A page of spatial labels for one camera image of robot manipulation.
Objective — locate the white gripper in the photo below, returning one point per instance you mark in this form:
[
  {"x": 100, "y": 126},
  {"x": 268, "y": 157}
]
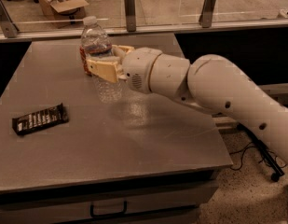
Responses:
[{"x": 138, "y": 68}]

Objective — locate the clear plastic water bottle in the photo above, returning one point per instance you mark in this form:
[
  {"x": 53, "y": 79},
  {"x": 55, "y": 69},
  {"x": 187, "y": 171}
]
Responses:
[{"x": 95, "y": 43}]

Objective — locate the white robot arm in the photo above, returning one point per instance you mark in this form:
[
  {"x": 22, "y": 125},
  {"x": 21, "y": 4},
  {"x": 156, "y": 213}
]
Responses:
[{"x": 211, "y": 84}]

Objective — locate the red soda can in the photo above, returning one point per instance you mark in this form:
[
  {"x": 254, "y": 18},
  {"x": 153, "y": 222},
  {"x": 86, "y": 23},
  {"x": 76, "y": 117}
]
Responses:
[{"x": 84, "y": 62}]

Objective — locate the open cardboard box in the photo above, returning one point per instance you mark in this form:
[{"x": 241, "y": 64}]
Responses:
[{"x": 62, "y": 13}]

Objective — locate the black candy bar wrapper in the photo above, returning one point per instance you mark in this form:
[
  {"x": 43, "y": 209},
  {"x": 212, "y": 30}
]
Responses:
[{"x": 40, "y": 120}]

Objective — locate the glass barrier panel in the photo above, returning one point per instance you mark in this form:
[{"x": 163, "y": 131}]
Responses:
[{"x": 150, "y": 13}]

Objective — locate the grey cabinet with drawer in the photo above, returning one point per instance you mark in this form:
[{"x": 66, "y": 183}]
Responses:
[{"x": 154, "y": 199}]

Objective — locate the grey low side ledge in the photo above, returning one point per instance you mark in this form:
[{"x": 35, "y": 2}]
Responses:
[{"x": 278, "y": 92}]

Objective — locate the black wheeled stand leg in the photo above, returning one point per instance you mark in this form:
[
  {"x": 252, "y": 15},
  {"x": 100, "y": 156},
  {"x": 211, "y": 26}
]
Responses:
[{"x": 265, "y": 154}]

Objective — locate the middle metal glass bracket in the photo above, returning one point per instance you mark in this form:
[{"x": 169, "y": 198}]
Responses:
[{"x": 130, "y": 15}]

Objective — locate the metal glass bracket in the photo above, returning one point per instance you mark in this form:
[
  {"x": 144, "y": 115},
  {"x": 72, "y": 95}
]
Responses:
[
  {"x": 206, "y": 16},
  {"x": 130, "y": 15},
  {"x": 9, "y": 29}
]

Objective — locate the right metal glass bracket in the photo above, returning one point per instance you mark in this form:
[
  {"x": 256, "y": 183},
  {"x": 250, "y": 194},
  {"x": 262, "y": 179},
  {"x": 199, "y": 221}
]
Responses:
[{"x": 206, "y": 16}]

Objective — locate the left metal glass bracket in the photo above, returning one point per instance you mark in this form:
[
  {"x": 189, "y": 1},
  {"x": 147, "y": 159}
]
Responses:
[{"x": 9, "y": 29}]

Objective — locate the black drawer handle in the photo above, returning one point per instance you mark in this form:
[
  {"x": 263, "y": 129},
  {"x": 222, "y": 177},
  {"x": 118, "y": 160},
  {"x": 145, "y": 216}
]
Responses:
[{"x": 107, "y": 209}]

